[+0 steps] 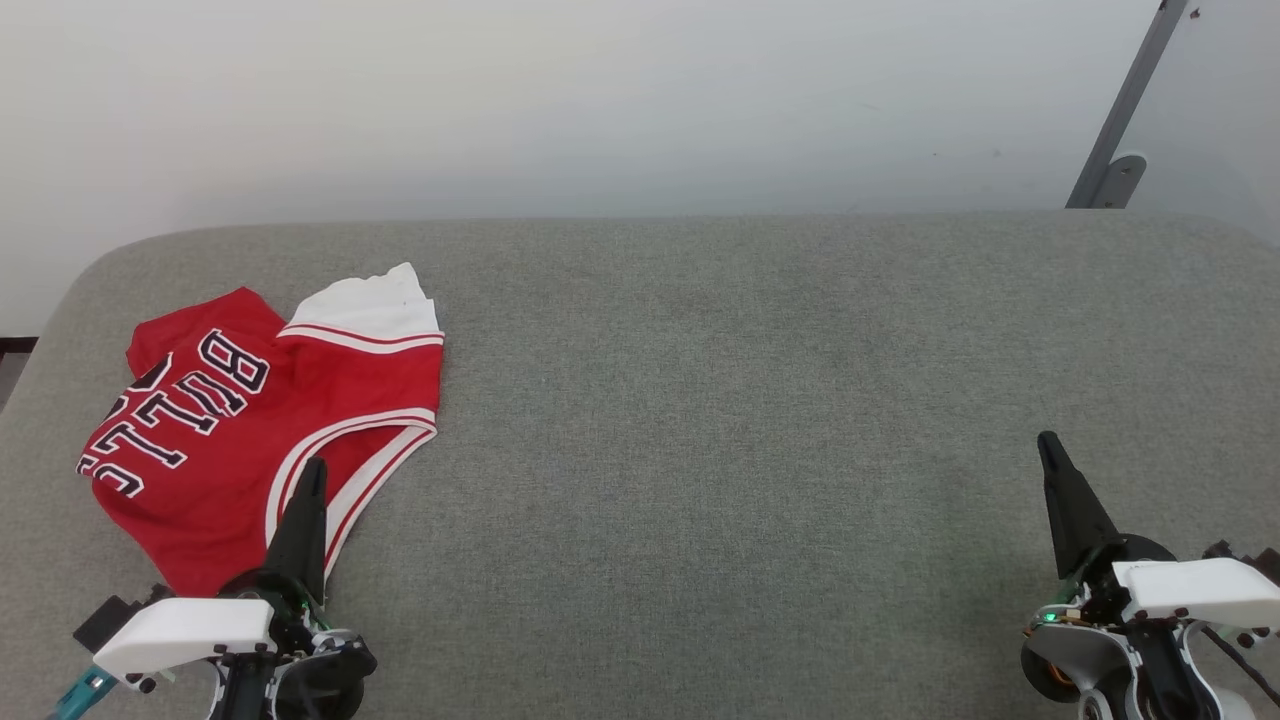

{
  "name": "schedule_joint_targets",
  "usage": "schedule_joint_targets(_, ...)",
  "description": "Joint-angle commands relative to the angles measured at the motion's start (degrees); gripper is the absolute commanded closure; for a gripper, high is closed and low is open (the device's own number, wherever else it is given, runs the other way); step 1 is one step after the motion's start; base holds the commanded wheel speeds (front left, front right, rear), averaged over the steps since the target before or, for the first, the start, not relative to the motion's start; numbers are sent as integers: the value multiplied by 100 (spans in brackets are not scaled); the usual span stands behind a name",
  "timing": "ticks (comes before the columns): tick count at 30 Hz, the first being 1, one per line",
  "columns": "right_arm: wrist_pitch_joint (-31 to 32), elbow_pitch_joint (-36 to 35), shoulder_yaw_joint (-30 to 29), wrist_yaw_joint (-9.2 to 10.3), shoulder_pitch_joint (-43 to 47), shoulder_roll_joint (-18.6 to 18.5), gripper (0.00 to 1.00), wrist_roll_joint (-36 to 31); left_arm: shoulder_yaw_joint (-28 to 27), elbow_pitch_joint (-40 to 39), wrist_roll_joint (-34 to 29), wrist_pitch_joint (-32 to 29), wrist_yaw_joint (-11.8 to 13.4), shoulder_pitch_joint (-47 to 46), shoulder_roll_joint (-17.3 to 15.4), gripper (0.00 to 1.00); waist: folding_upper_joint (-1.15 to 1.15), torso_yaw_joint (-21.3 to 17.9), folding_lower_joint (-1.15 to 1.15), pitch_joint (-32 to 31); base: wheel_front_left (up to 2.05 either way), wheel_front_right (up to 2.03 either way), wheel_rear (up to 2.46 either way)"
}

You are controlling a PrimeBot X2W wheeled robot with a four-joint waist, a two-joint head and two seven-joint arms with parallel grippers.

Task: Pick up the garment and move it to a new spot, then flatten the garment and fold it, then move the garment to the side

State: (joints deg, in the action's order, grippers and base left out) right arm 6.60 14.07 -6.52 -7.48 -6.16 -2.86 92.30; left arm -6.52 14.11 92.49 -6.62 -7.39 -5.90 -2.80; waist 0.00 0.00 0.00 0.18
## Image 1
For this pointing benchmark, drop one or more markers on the teal left camera connector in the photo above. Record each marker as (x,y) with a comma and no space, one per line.
(82,693)

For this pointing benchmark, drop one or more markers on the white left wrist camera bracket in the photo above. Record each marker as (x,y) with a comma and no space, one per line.
(185,630)

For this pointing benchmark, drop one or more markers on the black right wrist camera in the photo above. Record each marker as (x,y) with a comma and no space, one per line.
(1262,562)

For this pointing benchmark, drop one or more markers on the grey metal post foot bracket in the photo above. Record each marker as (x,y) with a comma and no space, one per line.
(1122,180)

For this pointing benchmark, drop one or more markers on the grey metal post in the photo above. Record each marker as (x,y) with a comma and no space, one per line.
(1125,100)

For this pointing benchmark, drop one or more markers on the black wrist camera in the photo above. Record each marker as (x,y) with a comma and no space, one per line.
(1262,562)
(105,620)

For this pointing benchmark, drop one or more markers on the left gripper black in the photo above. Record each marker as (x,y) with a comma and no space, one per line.
(295,615)

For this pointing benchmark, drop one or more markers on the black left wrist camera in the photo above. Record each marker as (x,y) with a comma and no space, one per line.
(105,620)

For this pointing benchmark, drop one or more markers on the glass partition panel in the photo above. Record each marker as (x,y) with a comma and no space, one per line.
(1215,110)

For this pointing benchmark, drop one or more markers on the red Bulls jersey shirt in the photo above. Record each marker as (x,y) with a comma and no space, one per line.
(230,440)

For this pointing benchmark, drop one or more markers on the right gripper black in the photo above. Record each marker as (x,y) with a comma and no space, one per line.
(1095,595)

